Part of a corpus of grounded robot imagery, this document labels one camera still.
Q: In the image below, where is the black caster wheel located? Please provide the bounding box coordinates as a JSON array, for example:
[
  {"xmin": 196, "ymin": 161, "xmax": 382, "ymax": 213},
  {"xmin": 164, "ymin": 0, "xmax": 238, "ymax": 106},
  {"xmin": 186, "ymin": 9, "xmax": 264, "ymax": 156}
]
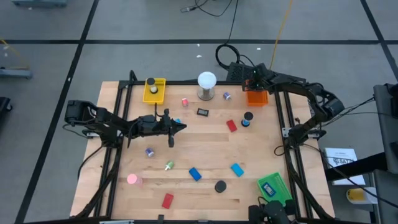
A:
[{"xmin": 0, "ymin": 96, "xmax": 13, "ymax": 113}]

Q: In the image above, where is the white printed booklet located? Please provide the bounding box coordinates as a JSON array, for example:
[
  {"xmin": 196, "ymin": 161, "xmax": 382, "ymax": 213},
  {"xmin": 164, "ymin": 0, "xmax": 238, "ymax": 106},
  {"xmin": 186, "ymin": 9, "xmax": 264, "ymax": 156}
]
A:
[{"xmin": 324, "ymin": 147, "xmax": 367, "ymax": 186}]

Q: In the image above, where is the black table frame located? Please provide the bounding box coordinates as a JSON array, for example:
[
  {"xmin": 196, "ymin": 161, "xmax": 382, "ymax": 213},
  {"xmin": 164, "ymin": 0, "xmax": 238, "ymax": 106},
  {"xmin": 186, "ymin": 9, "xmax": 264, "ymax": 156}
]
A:
[{"xmin": 74, "ymin": 70, "xmax": 335, "ymax": 224}]

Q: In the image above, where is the orange sand hourglass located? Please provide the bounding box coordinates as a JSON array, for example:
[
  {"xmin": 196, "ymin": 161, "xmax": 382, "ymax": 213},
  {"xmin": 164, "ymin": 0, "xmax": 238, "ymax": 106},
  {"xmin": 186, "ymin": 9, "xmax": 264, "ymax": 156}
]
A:
[{"xmin": 214, "ymin": 180, "xmax": 228, "ymax": 194}]

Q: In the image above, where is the coiled black floor cable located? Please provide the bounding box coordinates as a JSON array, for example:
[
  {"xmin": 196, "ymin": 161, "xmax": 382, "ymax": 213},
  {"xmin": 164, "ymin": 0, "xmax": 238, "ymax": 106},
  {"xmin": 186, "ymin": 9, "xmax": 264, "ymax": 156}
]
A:
[{"xmin": 215, "ymin": 0, "xmax": 241, "ymax": 71}]

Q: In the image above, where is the blue case with white label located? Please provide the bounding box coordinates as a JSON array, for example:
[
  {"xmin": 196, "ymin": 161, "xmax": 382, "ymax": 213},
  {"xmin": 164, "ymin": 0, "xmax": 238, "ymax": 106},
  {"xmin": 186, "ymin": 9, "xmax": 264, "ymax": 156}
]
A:
[{"xmin": 261, "ymin": 182, "xmax": 277, "ymax": 198}]

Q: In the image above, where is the yellow and white roll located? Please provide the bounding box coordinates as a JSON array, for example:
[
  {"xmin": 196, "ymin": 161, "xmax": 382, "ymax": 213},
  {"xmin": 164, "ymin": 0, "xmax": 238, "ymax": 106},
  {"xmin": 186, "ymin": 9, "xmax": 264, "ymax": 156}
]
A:
[{"xmin": 346, "ymin": 187, "xmax": 379, "ymax": 205}]

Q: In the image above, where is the grey floor stand foot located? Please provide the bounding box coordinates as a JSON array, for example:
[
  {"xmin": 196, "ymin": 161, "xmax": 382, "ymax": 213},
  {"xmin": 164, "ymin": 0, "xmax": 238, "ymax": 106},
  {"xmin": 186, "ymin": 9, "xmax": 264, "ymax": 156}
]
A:
[
  {"xmin": 12, "ymin": 0, "xmax": 68, "ymax": 9},
  {"xmin": 0, "ymin": 68, "xmax": 34, "ymax": 80}
]

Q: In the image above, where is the white bulb table lamp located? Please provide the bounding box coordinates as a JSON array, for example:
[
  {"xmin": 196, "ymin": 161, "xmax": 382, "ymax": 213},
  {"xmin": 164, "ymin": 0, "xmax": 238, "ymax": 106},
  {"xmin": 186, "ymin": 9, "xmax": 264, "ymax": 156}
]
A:
[{"xmin": 197, "ymin": 71, "xmax": 218, "ymax": 101}]

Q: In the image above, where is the yellow plastic basket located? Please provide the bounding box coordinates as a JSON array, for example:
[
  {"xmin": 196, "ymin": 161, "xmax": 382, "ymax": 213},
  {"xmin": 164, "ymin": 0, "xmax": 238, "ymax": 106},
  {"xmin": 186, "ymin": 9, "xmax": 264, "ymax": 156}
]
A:
[{"xmin": 142, "ymin": 77, "xmax": 167, "ymax": 105}]

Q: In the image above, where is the orange plastic basket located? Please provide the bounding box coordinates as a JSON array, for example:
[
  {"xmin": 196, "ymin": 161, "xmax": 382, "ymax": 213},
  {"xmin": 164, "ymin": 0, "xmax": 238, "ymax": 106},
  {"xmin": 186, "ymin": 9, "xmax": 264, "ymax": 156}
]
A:
[{"xmin": 242, "ymin": 79, "xmax": 269, "ymax": 107}]

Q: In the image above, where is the grey metal cart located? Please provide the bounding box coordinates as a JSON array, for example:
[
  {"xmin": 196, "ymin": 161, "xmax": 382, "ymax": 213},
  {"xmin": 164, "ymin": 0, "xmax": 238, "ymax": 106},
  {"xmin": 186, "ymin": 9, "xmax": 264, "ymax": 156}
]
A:
[{"xmin": 372, "ymin": 82, "xmax": 398, "ymax": 224}]

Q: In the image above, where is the green plastic basket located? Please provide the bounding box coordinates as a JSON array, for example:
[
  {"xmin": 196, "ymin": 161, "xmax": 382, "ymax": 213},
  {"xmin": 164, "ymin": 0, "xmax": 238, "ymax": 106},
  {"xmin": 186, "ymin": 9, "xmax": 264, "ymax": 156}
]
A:
[{"xmin": 257, "ymin": 171, "xmax": 294, "ymax": 207}]

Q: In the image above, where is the blue sand hourglass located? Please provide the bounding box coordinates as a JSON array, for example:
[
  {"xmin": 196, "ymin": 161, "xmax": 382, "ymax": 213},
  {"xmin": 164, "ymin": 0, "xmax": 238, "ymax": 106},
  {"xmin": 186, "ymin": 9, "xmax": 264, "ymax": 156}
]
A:
[{"xmin": 241, "ymin": 111, "xmax": 254, "ymax": 128}]

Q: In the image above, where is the yellow floor cable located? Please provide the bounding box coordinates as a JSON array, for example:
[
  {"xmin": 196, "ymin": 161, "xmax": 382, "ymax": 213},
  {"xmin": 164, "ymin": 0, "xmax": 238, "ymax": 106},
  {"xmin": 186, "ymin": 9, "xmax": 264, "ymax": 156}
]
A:
[{"xmin": 269, "ymin": 0, "xmax": 294, "ymax": 70}]

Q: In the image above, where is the pink cap hourglass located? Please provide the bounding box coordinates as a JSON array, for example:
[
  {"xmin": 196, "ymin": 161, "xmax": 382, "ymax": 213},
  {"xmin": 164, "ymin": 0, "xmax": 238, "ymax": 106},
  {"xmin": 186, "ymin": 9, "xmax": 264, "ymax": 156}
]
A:
[{"xmin": 126, "ymin": 173, "xmax": 144, "ymax": 187}]

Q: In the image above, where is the black flat bar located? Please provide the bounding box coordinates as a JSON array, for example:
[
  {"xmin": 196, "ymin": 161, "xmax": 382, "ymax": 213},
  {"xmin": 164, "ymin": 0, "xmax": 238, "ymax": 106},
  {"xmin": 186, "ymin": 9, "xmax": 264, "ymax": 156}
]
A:
[{"xmin": 325, "ymin": 152, "xmax": 389, "ymax": 182}]

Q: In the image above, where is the dark blue rectangular case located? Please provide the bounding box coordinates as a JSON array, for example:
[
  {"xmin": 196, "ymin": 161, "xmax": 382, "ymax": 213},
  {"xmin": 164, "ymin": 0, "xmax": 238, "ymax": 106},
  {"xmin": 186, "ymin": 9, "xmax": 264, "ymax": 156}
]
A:
[{"xmin": 188, "ymin": 167, "xmax": 203, "ymax": 182}]

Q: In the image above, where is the cyan rectangular case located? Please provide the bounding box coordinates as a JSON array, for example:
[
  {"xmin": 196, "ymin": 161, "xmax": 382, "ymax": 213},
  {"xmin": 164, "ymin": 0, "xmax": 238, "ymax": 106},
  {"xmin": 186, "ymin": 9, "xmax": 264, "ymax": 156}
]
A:
[{"xmin": 230, "ymin": 162, "xmax": 245, "ymax": 178}]

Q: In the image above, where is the white sand hourglass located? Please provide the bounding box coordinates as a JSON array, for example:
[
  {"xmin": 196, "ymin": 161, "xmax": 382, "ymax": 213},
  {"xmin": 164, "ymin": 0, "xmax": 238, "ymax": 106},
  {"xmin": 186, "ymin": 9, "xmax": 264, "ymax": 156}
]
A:
[{"xmin": 146, "ymin": 77, "xmax": 159, "ymax": 95}]

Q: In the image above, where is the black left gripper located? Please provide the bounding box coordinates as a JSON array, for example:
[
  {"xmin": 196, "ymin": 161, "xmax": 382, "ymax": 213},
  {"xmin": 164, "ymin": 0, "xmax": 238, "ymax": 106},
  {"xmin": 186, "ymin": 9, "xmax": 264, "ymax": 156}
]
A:
[{"xmin": 138, "ymin": 108, "xmax": 187, "ymax": 149}]

